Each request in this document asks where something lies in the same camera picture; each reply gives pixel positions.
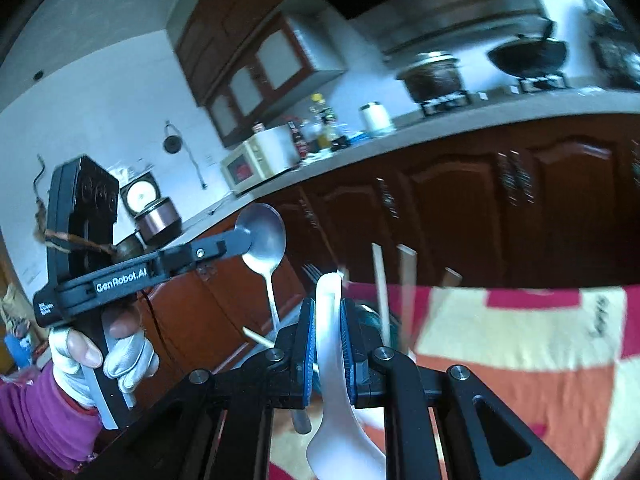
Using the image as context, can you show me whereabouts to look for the printed blanket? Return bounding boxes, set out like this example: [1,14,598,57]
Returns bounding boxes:
[267,280,630,480]

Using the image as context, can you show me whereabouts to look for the white floral utensil holder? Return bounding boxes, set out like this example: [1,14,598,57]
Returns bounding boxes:
[350,301,407,361]

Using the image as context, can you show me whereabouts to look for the dark sauce bottle red label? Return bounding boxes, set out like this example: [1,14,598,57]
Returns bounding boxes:
[288,119,309,159]

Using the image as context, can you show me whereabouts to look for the black stove grate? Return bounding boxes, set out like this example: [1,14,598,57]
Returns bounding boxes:
[516,73,570,95]
[419,91,472,118]

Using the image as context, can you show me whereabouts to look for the black wok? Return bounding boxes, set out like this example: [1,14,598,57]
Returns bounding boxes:
[486,20,571,81]

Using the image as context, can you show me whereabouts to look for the white jar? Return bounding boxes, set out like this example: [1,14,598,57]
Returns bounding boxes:
[358,102,394,137]

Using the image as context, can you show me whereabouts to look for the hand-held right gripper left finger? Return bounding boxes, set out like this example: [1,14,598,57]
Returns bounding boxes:
[87,297,318,480]

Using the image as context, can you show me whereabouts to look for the yellow cap oil bottle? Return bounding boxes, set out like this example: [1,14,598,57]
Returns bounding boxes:
[310,92,337,150]

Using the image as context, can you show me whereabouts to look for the cream microwave oven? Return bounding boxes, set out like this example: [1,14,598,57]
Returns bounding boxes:
[221,126,302,197]

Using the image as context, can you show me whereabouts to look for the large round metal spoon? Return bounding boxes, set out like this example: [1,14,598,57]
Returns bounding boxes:
[235,203,312,435]

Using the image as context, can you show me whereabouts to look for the wooden lower kitchen cabinets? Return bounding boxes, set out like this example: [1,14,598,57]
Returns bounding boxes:
[97,122,640,411]

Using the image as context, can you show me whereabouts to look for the person's left hand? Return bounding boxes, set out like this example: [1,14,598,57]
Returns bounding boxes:
[47,305,161,411]

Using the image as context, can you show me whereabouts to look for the grey kitchen countertop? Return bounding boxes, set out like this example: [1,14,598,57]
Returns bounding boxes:
[177,87,640,233]

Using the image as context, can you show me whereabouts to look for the person's left forearm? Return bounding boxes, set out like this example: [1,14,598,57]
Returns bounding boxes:
[0,365,108,472]

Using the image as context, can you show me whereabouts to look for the wooden upper cabinet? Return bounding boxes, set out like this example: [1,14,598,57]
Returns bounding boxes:
[166,0,347,149]

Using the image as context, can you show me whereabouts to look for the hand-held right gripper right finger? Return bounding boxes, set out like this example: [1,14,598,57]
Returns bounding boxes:
[341,299,578,480]

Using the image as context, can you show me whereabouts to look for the dark cooking pot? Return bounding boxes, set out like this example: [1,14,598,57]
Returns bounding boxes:
[396,51,462,104]

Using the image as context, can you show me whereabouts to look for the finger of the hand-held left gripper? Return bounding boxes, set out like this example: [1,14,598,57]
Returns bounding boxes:
[159,227,257,278]

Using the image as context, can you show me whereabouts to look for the black hanging wall item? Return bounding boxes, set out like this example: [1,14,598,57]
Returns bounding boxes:
[162,120,210,192]

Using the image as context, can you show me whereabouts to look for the steel range hood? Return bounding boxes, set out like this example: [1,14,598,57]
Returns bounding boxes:
[305,0,553,57]

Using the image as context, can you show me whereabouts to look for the white plastic spoon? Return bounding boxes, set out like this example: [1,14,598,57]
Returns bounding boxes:
[306,272,388,480]

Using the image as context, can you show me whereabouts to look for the copper rice cooker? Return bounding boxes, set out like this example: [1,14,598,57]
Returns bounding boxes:
[120,172,184,247]

